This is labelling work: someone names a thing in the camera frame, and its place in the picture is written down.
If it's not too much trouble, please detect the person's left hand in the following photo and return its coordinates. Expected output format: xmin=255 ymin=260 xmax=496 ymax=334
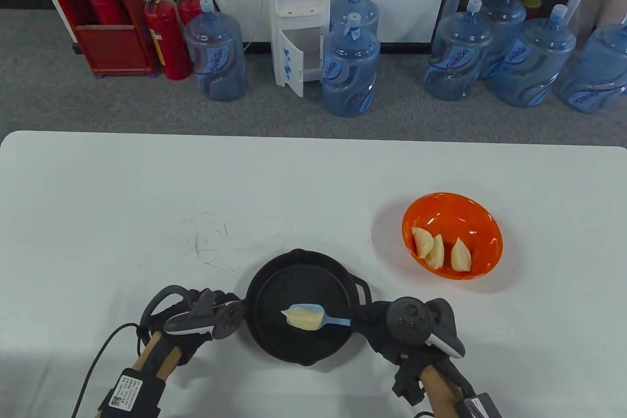
xmin=139 ymin=287 xmax=243 ymax=368

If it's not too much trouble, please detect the person's right hand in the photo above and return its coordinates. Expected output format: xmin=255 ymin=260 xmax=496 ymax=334
xmin=350 ymin=300 xmax=472 ymax=405

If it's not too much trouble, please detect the blue dessert shovel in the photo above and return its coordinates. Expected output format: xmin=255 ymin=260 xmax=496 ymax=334
xmin=288 ymin=304 xmax=352 ymax=328

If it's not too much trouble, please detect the pale yellow dumpling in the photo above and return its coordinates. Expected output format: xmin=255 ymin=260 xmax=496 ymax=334
xmin=281 ymin=308 xmax=325 ymax=331
xmin=411 ymin=227 xmax=434 ymax=258
xmin=425 ymin=235 xmax=445 ymax=270
xmin=451 ymin=238 xmax=472 ymax=272

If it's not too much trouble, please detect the black frying pan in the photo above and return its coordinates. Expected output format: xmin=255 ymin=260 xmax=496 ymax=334
xmin=245 ymin=249 xmax=373 ymax=366

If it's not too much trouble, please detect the orange plastic bowl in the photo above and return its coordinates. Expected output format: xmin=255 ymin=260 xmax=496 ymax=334
xmin=402 ymin=193 xmax=504 ymax=281

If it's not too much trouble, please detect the person's left forearm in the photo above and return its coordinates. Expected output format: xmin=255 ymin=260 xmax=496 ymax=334
xmin=128 ymin=332 xmax=179 ymax=382

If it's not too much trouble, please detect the person's right forearm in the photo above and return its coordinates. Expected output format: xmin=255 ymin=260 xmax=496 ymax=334
xmin=420 ymin=365 xmax=465 ymax=418

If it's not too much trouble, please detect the grey left hand controller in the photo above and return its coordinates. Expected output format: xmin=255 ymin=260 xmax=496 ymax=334
xmin=141 ymin=286 xmax=244 ymax=340

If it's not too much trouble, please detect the black right wrist module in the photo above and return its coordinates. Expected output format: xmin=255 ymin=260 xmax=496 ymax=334
xmin=455 ymin=392 xmax=503 ymax=418

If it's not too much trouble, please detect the black wrist module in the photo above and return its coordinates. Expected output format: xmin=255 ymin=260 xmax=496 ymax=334
xmin=455 ymin=392 xmax=503 ymax=418
xmin=96 ymin=368 xmax=165 ymax=418

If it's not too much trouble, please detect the black left wrist module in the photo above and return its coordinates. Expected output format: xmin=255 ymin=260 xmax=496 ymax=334
xmin=96 ymin=368 xmax=165 ymax=418

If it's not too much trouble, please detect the blue water jug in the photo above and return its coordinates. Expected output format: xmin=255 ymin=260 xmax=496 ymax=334
xmin=424 ymin=0 xmax=495 ymax=101
xmin=478 ymin=0 xmax=527 ymax=80
xmin=184 ymin=0 xmax=248 ymax=102
xmin=556 ymin=16 xmax=627 ymax=115
xmin=494 ymin=4 xmax=577 ymax=108
xmin=321 ymin=13 xmax=381 ymax=118
xmin=330 ymin=0 xmax=380 ymax=36

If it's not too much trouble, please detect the large red fire extinguisher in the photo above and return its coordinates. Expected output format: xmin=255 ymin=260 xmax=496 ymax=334
xmin=144 ymin=0 xmax=192 ymax=81

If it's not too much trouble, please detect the red fire extinguisher cabinet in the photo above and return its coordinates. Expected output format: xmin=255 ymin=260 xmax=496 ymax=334
xmin=40 ymin=0 xmax=160 ymax=77

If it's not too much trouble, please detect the small red fire extinguisher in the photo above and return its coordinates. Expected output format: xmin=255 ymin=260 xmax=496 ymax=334
xmin=175 ymin=0 xmax=214 ymax=26

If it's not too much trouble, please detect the red extinguisher inside cabinet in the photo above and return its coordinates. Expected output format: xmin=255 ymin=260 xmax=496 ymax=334
xmin=91 ymin=0 xmax=123 ymax=25

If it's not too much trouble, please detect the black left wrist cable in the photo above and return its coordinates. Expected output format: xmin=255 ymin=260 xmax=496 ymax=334
xmin=71 ymin=322 xmax=143 ymax=418

